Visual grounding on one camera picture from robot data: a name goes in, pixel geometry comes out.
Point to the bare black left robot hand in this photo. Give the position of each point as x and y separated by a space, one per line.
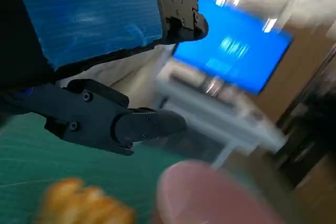
78 11

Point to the long twisted toy bread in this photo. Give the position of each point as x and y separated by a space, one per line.
86 205

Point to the pink bowl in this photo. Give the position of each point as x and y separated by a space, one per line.
210 197

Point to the green cutting mat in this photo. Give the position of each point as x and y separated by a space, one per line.
26 161

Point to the blue screen monitor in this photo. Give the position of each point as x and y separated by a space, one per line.
236 48

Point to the white desk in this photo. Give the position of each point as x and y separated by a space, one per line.
210 113

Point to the dark shelf unit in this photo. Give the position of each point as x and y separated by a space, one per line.
309 134

